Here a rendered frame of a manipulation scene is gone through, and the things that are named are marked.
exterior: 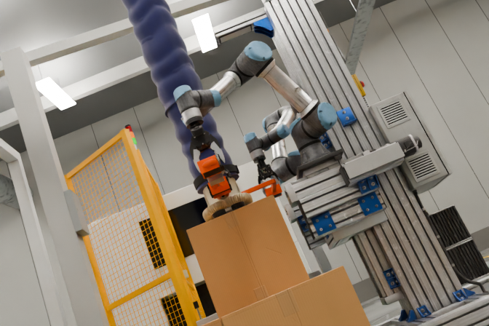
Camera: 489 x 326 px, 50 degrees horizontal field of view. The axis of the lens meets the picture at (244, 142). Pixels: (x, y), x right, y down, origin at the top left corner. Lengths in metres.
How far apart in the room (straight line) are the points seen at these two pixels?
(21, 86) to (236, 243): 2.48
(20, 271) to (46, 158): 9.36
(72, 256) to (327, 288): 2.39
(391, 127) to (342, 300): 1.27
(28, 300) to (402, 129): 11.21
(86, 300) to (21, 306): 9.48
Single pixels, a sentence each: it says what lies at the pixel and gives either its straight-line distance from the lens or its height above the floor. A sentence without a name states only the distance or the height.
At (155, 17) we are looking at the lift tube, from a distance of 2.88.
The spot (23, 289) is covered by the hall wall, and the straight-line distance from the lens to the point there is 13.13.
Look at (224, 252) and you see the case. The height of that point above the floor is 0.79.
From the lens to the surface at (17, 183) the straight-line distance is 6.37.
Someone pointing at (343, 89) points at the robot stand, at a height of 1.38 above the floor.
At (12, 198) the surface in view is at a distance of 12.44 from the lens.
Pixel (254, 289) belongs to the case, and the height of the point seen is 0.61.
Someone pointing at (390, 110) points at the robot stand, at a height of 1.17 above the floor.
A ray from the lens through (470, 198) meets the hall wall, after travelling 12.63.
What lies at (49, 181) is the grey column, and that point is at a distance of 3.89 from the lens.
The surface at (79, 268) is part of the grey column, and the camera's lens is 3.71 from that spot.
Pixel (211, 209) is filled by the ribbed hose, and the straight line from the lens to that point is 2.37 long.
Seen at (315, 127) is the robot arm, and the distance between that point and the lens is 2.44.
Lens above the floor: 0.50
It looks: 18 degrees up
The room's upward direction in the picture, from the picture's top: 23 degrees counter-clockwise
